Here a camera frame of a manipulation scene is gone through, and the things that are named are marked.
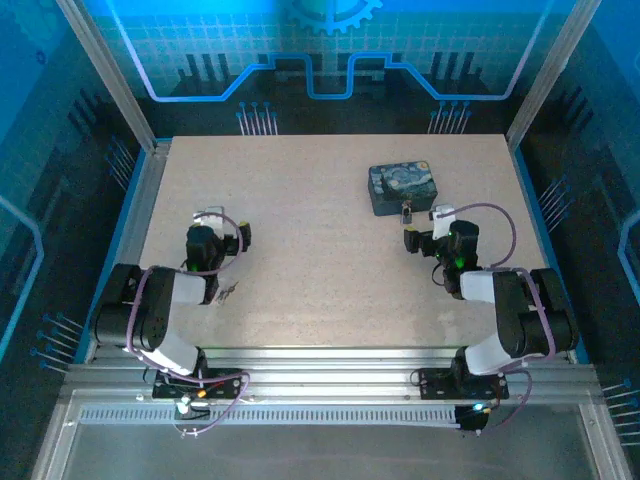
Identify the starry night tin box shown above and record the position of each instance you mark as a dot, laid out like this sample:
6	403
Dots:
402	182

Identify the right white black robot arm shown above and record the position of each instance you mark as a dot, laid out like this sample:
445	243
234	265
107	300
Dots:
520	310

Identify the black controller box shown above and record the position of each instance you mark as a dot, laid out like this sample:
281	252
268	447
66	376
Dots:
472	419

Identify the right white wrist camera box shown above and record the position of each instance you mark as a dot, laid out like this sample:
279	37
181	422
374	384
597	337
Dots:
442	222

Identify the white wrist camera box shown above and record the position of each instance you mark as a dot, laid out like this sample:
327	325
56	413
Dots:
442	222
210	219

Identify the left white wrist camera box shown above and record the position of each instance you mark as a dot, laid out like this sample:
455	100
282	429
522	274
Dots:
210	219

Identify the aluminium table side rail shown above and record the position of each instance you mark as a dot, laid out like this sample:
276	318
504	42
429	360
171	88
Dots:
152	165

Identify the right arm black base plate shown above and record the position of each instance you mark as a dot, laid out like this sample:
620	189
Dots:
435	382

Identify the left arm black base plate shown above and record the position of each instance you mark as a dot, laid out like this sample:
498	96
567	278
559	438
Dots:
225	382

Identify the aluminium frame rail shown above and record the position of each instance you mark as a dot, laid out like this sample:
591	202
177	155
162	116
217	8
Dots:
325	370

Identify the aluminium frame post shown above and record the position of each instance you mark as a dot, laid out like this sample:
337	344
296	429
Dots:
110	80
550	70

